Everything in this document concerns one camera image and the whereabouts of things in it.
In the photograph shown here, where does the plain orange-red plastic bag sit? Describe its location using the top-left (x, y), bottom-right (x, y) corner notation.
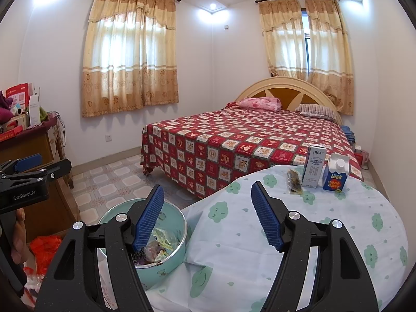
top-left (29, 236), bottom-right (63, 267)

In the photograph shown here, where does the flat red box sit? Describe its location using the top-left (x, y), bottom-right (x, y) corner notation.
top-left (0, 130), bottom-right (25, 142)

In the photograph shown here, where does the pink floral pillow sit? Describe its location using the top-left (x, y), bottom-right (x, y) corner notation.
top-left (238, 97), bottom-right (282, 112)

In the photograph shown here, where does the red printed cardboard box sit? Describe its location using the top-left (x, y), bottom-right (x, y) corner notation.
top-left (5, 84), bottom-right (39, 108)

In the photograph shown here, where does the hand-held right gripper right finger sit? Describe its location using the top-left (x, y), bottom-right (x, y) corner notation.
top-left (251, 181), bottom-right (379, 312)

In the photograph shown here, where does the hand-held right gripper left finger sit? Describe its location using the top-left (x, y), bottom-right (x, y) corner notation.
top-left (34, 185), bottom-right (165, 312)

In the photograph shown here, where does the teal trash bin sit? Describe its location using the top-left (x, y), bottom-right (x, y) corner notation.
top-left (97, 198), bottom-right (189, 291)

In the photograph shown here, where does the tall white box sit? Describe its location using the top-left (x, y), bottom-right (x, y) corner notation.
top-left (29, 95), bottom-right (42, 127)

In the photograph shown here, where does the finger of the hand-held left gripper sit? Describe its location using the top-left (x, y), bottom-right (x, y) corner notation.
top-left (0, 154), bottom-right (42, 174)
top-left (0, 159), bottom-right (72, 187)

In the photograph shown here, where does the grey white milk carton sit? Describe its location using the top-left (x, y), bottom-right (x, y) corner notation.
top-left (302, 144), bottom-right (327, 188)

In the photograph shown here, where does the wooden cabinet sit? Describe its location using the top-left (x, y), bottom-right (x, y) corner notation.
top-left (0, 117), bottom-right (82, 238)

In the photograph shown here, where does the yellow green printed plastic bag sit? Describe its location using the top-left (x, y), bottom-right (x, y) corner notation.
top-left (152, 227), bottom-right (179, 251)

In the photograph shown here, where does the stack of blue items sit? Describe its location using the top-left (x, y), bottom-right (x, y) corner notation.
top-left (341, 125), bottom-right (356, 144)

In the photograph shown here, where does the person's left hand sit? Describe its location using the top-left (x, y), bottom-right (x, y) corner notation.
top-left (11, 207), bottom-right (27, 264)

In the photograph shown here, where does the striped pillow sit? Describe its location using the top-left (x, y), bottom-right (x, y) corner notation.
top-left (295, 103), bottom-right (339, 120)

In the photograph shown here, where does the window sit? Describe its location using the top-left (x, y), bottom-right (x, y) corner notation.
top-left (302, 8), bottom-right (309, 72)

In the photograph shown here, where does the cream wooden bed headboard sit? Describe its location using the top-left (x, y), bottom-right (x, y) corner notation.
top-left (234, 76), bottom-right (343, 125)

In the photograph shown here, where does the beige patterned curtain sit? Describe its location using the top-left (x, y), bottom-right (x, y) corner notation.
top-left (259, 0), bottom-right (309, 82)
top-left (304, 0), bottom-right (355, 116)
top-left (81, 0), bottom-right (180, 118)

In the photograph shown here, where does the bed with red quilt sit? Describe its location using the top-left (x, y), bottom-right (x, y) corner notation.
top-left (140, 109), bottom-right (364, 199)

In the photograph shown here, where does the magenta cloth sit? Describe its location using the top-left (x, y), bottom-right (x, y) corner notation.
top-left (0, 90), bottom-right (14, 125)

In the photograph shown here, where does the small dark snack packet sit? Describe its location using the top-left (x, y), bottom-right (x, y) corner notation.
top-left (286, 168), bottom-right (304, 196)

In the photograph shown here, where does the blue white gable-top carton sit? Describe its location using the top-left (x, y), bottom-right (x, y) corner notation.
top-left (322, 155), bottom-right (350, 192)

